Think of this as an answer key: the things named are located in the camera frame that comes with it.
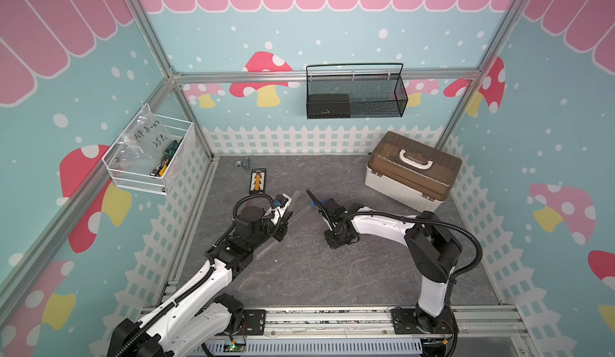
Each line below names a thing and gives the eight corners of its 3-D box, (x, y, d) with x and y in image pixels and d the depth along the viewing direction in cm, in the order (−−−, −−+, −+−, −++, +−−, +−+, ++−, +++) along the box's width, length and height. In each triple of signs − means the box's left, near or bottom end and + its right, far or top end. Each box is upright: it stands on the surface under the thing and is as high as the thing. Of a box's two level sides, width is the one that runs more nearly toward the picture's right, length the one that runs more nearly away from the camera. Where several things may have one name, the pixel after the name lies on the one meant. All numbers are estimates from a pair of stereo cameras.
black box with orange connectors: (247, 194, 108) (246, 191, 107) (252, 171, 117) (252, 168, 115) (264, 194, 108) (264, 191, 107) (268, 171, 117) (267, 168, 115)
